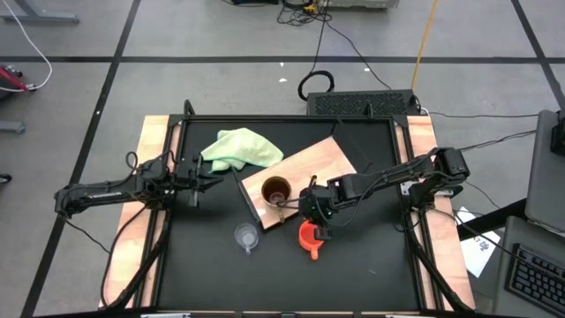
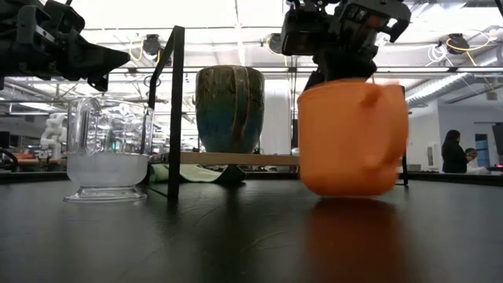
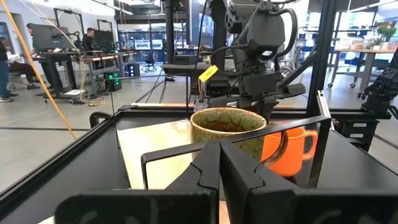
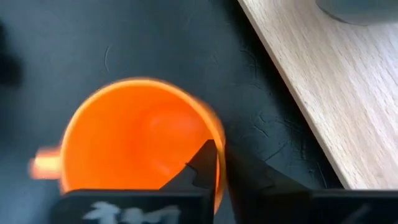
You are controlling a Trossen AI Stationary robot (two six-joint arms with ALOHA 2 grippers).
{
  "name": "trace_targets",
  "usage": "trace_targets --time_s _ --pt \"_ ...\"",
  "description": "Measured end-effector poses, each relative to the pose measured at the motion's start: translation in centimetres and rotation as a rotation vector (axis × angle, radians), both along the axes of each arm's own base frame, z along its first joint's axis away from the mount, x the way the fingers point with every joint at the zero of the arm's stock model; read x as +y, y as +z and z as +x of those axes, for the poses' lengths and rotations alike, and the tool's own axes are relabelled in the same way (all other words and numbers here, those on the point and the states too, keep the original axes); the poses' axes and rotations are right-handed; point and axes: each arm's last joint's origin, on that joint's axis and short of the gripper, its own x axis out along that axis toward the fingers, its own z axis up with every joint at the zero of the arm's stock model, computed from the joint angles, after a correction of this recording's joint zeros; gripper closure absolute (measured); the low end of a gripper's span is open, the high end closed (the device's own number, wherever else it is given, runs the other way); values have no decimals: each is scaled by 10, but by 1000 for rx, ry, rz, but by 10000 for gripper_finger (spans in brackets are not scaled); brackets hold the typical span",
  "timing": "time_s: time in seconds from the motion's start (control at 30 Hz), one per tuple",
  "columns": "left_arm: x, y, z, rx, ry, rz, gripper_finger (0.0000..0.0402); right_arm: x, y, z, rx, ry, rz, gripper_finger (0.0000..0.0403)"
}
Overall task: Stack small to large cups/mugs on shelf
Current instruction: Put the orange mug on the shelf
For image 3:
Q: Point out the black monitor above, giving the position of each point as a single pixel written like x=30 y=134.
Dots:
x=51 y=37

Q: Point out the dark computer tower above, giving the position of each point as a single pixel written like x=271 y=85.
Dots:
x=133 y=69

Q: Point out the orange mug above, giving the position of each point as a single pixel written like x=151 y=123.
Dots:
x=292 y=155

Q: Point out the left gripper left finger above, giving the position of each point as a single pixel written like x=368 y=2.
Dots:
x=202 y=177

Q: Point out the black motor housing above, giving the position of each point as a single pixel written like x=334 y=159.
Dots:
x=381 y=90

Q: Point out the black office chair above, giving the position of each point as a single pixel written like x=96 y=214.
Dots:
x=149 y=62

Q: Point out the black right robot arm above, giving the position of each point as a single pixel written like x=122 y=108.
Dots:
x=267 y=31

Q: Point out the black curved bracket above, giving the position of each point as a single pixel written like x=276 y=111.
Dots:
x=96 y=116

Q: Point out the computer with green lights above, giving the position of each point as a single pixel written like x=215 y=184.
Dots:
x=113 y=81

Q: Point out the black standing desk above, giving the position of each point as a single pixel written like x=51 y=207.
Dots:
x=56 y=74

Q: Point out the yellow tag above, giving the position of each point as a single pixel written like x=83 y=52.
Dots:
x=208 y=73

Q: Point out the green potted plant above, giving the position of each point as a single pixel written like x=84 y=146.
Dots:
x=386 y=32

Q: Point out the wheeled wooden-top table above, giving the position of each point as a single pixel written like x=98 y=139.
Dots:
x=363 y=51

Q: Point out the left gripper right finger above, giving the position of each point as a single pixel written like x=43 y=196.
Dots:
x=245 y=180

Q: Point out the person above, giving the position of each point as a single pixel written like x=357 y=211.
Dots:
x=23 y=70
x=88 y=39
x=3 y=71

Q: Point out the green-brown glazed ceramic mug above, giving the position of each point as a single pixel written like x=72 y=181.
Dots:
x=205 y=133

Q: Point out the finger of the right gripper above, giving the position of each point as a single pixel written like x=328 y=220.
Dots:
x=273 y=109
x=264 y=109

